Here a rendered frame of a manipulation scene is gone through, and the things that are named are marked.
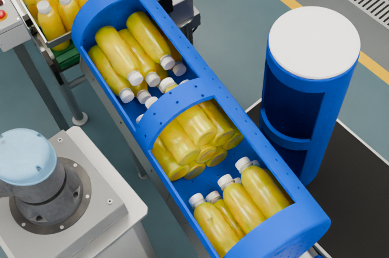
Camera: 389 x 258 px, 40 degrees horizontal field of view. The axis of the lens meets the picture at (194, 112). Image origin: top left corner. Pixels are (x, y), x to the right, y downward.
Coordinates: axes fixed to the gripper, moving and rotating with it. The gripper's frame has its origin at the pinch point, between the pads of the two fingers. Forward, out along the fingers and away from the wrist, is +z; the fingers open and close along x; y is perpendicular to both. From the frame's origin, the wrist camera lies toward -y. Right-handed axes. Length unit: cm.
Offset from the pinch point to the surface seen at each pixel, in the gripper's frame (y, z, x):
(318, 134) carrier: 79, 60, 36
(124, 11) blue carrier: 26.2, 4.0, 12.9
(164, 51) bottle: 47.2, 2.8, 15.8
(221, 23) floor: -26, 136, 35
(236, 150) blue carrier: 80, 15, 14
